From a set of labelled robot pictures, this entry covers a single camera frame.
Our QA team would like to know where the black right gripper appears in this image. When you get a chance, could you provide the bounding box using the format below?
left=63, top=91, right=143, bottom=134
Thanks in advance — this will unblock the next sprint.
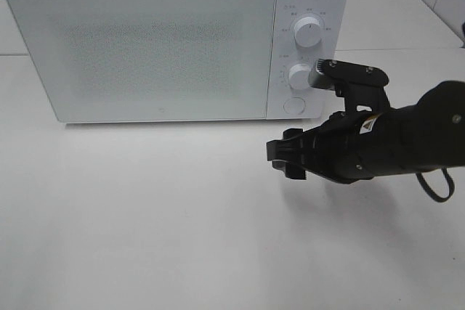
left=266, top=111, right=378, bottom=184

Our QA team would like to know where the round white door button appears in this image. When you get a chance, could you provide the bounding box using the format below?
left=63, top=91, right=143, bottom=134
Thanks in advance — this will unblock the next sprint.
left=283, top=97, right=306, bottom=115

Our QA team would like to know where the white microwave knob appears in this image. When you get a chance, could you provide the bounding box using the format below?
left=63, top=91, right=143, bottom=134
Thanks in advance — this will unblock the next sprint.
left=288, top=63, right=312, bottom=91
left=291, top=14, right=323, bottom=49

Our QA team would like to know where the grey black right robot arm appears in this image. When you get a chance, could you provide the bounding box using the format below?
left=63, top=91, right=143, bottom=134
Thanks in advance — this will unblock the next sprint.
left=267, top=81, right=464, bottom=184

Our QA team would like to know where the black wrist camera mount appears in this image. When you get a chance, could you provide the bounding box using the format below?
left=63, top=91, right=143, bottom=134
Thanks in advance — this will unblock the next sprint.
left=309, top=59, right=390, bottom=115

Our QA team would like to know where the black camera cable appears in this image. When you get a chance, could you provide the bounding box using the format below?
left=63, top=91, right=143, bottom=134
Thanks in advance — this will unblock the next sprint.
left=416, top=168, right=454, bottom=203

